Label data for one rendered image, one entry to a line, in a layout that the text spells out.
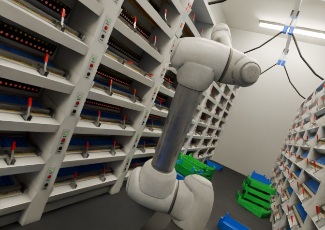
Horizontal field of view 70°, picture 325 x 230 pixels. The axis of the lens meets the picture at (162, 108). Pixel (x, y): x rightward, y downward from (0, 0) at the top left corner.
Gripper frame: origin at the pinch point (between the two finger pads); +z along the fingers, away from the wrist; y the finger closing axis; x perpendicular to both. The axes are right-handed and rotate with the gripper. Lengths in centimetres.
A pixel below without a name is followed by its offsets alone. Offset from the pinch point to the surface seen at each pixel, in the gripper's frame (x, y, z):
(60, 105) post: 36, 58, 28
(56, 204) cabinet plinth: 91, 36, 43
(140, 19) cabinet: -33.0, 4.1, 25.0
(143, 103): 24.3, -12.2, 23.0
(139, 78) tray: 10.6, 8.3, 17.1
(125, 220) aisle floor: 102, 4, 15
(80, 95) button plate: 30, 53, 21
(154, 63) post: -6.5, -12.5, 19.1
